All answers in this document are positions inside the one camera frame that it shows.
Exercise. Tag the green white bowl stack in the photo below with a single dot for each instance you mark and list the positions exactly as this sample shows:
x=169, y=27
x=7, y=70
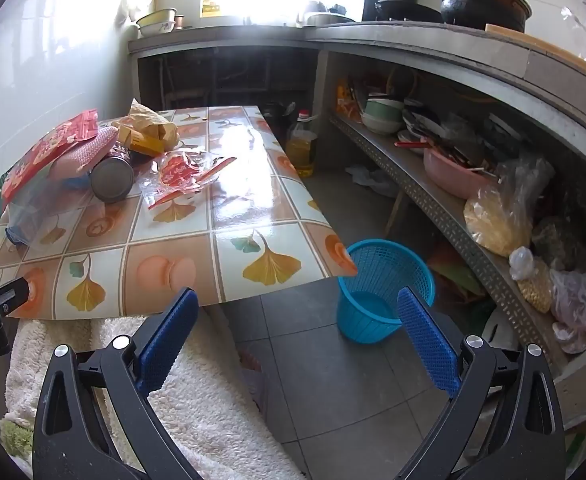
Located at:
x=383, y=115

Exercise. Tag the red ladle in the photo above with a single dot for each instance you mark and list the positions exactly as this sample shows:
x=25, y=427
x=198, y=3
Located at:
x=413, y=144

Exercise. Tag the small yellow box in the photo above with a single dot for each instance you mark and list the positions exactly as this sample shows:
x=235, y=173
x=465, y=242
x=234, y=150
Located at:
x=212, y=8

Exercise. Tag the red drink can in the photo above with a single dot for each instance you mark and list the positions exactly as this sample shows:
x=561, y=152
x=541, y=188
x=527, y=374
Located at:
x=112, y=180

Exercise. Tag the cooking oil bottle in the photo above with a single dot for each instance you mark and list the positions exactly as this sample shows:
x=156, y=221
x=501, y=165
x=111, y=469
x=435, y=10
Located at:
x=300, y=152

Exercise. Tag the tile-patterned vinyl tablecloth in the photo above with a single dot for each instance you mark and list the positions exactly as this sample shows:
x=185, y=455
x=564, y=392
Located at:
x=253, y=195

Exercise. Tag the concrete kitchen counter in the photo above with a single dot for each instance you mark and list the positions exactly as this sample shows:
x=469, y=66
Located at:
x=423, y=40

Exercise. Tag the clear red plastic wrapper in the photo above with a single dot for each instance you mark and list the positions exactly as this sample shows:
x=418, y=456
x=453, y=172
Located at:
x=178, y=175

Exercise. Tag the green-rimmed enamel basin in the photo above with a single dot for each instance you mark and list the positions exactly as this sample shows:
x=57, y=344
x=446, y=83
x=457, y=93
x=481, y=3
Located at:
x=155, y=20

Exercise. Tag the blue plastic basket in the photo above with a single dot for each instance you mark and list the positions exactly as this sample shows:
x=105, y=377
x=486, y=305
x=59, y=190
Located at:
x=368, y=310

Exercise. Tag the red printed snack bag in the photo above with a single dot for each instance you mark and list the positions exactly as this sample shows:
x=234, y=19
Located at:
x=48, y=150

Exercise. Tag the pink plastic basin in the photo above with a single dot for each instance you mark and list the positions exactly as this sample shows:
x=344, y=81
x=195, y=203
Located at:
x=448, y=175

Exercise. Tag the yellow cardboard box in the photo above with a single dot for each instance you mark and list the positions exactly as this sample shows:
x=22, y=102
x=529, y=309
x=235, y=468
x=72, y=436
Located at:
x=140, y=142

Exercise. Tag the metal pot with lid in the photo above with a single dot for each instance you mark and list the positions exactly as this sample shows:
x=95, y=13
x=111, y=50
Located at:
x=328, y=19

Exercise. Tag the wooden cutting board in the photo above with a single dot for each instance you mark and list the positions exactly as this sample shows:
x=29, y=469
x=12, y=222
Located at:
x=538, y=42

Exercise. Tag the black wok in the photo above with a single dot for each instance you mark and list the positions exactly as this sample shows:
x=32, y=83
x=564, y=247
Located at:
x=408, y=10

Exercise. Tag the small bag of corn kernels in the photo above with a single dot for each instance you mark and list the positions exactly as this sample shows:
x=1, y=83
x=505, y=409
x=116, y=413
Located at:
x=535, y=285

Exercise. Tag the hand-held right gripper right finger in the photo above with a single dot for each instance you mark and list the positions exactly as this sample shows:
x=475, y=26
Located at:
x=428, y=340

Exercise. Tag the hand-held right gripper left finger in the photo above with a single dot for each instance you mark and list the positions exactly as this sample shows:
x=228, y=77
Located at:
x=170, y=340

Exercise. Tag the bag of yellow grains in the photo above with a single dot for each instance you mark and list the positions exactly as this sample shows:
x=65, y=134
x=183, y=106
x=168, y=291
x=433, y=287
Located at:
x=498, y=220

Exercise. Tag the clear plastic food container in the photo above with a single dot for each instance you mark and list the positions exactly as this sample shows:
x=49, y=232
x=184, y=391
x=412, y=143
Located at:
x=38, y=215

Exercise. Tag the brown paper bag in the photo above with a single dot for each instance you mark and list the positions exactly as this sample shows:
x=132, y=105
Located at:
x=153, y=120

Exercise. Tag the pink textured packet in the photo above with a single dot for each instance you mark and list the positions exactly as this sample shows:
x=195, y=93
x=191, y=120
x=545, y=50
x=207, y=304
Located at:
x=88, y=152

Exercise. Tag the white plastic bag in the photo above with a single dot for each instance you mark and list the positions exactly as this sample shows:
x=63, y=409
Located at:
x=373, y=180

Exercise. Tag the hanging plastic bags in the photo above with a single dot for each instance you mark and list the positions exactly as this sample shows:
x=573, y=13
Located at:
x=130, y=10

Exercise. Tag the stack of plates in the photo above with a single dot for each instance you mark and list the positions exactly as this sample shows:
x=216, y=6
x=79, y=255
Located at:
x=423, y=125

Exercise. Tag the copper cup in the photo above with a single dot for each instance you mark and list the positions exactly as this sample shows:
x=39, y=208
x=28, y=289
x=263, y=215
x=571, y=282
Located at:
x=180, y=22

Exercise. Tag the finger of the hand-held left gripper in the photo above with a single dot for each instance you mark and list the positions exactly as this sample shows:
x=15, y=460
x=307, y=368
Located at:
x=8, y=295

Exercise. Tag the white plastic container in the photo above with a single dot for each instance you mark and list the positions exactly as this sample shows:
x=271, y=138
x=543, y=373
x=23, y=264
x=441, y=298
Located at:
x=500, y=330

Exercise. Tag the orange snack packet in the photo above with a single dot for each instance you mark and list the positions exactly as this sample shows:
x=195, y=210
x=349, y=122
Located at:
x=348, y=100

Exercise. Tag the pink plastic bag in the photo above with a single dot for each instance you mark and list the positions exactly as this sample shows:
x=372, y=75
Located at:
x=575, y=305

